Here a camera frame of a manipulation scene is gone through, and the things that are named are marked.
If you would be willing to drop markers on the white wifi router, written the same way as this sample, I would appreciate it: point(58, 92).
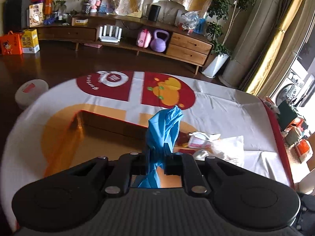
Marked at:
point(110, 34)

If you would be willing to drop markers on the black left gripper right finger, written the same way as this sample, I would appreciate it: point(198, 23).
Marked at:
point(184, 165)

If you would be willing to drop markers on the pink toy case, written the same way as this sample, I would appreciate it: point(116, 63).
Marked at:
point(144, 38)

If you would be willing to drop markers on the red metal tin box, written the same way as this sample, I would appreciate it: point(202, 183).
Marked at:
point(75, 135)

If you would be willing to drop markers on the blue rubber glove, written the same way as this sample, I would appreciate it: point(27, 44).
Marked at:
point(161, 135)

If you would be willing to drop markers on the black speaker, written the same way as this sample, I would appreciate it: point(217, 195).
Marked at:
point(153, 13)

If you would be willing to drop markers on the purple kettlebell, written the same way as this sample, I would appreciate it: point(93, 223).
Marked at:
point(159, 44)

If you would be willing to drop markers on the white robot vacuum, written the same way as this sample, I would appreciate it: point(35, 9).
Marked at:
point(29, 92)

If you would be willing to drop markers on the orange gift bag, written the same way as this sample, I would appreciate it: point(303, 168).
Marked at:
point(11, 44)

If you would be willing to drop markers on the pink white packet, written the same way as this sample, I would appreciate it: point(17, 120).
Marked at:
point(201, 140)

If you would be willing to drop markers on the white standing air conditioner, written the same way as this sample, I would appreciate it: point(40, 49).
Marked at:
point(251, 42)

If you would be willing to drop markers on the wooden TV cabinet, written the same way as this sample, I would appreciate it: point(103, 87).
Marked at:
point(84, 28)

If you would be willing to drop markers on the clear plastic bag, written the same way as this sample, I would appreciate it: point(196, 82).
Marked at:
point(189, 20)

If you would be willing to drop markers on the yellow curtain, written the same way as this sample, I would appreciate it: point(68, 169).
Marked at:
point(266, 62)

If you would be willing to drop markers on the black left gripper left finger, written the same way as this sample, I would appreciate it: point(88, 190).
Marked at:
point(121, 172)

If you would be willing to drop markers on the yellow carton box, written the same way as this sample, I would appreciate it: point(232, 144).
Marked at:
point(29, 41)

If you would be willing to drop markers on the potted green tree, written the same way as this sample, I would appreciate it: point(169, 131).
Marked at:
point(223, 14)

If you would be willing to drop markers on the white printed tablecloth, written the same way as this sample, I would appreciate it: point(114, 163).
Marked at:
point(31, 146)

